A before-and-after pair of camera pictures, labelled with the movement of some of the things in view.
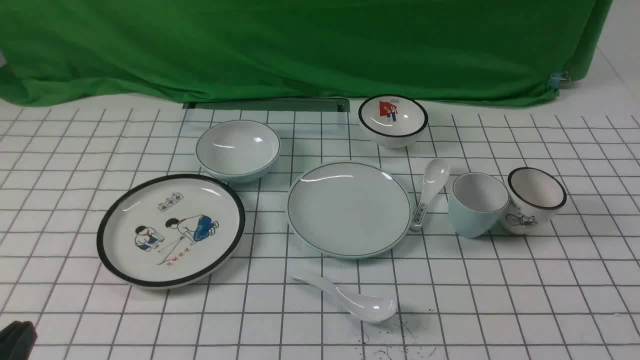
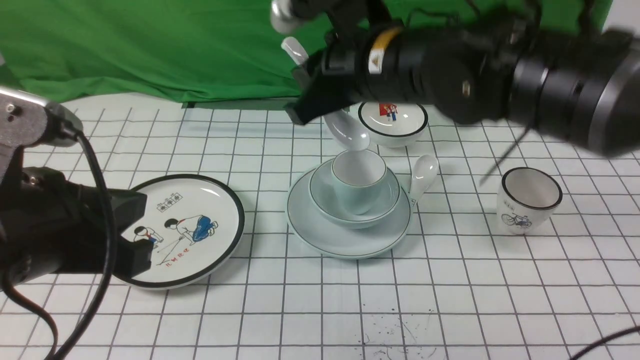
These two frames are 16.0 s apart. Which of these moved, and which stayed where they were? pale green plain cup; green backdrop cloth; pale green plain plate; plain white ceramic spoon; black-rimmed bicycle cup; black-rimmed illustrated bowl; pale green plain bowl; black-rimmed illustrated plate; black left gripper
Moved: plain white ceramic spoon; pale green plain cup; pale green plain bowl; black left gripper
Stayed: black-rimmed bicycle cup; green backdrop cloth; pale green plain plate; black-rimmed illustrated bowl; black-rimmed illustrated plate
